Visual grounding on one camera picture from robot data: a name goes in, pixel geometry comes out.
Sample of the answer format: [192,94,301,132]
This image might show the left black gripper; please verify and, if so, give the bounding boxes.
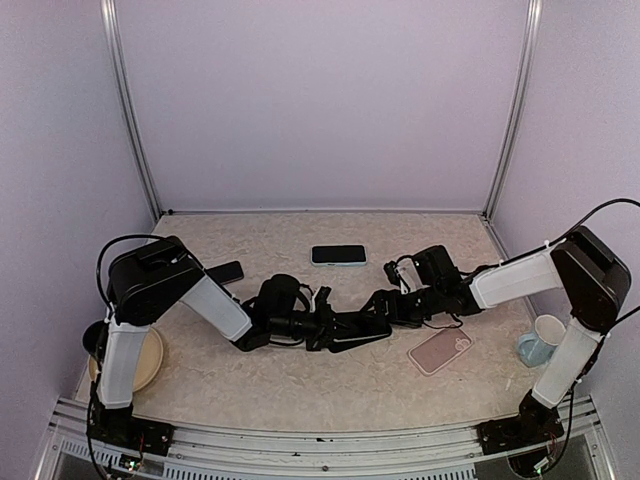
[271,301,359,352]

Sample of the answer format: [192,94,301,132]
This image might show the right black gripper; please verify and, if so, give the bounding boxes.
[357,283,444,329]

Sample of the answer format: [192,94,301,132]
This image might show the black phone silver edge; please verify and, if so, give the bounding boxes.
[332,319,394,351]

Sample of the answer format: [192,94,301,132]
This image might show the pink phone case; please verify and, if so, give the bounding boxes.
[408,328,474,376]

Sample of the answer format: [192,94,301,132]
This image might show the light blue phone case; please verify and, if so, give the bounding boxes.
[310,244,369,269]

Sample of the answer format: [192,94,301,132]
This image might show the black phone teal edge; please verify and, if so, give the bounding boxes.
[312,245,366,265]

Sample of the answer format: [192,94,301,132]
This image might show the black phone brown edge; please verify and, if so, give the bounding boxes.
[206,260,244,285]

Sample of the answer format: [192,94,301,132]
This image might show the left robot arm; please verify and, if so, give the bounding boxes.
[83,235,392,446]

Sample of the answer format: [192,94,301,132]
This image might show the light blue mug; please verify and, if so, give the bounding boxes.
[516,315,566,368]

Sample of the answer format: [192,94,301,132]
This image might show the beige round plate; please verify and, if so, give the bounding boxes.
[88,328,164,393]

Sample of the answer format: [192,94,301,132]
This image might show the dark green mug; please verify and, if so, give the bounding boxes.
[82,321,109,362]

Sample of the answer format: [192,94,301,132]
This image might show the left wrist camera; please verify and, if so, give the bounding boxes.
[310,286,331,313]

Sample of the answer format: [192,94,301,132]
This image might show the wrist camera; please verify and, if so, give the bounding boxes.
[310,286,331,313]
[383,255,423,295]

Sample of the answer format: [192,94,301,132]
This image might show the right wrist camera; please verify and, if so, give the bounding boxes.
[383,255,423,295]

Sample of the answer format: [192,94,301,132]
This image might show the front aluminium rail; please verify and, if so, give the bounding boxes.
[30,397,617,479]

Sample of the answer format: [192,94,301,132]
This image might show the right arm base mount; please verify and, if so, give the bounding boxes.
[476,415,565,455]

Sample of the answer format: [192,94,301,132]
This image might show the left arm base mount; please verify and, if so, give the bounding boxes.
[88,410,175,457]

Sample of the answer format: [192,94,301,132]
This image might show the right aluminium frame post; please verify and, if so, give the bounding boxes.
[483,0,544,223]

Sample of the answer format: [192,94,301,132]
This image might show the aluminium frame post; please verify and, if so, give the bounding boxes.
[483,0,544,223]
[100,0,163,222]

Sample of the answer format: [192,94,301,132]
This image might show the left aluminium frame post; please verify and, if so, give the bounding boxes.
[100,0,163,222]

